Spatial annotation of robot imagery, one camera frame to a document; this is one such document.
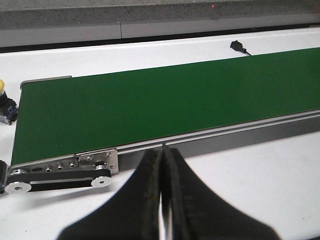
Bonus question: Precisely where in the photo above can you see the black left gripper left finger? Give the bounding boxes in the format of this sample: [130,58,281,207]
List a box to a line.
[58,150,160,240]

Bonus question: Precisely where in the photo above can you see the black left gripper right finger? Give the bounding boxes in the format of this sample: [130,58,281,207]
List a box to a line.
[160,146,279,240]

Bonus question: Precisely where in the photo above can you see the green conveyor belt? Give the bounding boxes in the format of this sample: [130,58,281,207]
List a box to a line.
[11,48,320,165]

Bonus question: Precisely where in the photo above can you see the black drive belt with pulleys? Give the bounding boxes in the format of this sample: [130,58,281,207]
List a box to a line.
[4,165,112,194]

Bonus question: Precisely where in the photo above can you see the yellow mushroom push button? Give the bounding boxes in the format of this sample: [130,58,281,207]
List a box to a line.
[0,79,19,125]

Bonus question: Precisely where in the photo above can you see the small black sensor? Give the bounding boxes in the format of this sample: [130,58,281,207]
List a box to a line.
[230,40,252,56]

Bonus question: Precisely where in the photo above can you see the grey speckled stone counter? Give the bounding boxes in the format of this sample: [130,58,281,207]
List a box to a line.
[0,0,320,48]

